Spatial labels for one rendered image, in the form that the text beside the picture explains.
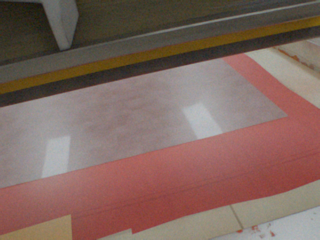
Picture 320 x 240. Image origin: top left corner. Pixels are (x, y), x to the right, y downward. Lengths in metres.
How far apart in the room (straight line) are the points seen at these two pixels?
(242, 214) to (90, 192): 0.12
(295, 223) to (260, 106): 0.19
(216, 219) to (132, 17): 0.14
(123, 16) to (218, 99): 0.20
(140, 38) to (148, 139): 0.15
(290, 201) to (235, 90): 0.19
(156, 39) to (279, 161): 0.15
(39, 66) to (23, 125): 0.24
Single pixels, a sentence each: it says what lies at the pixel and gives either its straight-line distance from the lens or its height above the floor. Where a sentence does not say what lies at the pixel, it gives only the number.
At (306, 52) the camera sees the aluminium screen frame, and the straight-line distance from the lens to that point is 0.45.
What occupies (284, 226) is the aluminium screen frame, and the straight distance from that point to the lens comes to 0.18.
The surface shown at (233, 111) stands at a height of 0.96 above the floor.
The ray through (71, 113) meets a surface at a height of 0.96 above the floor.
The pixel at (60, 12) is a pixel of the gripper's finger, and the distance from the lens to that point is 0.18.
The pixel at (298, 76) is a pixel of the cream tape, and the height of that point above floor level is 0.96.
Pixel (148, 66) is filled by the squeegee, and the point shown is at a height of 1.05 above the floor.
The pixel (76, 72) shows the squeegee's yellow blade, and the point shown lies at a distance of 0.22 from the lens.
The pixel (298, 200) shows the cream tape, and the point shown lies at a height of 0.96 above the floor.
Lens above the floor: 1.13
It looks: 29 degrees down
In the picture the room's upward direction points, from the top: 11 degrees counter-clockwise
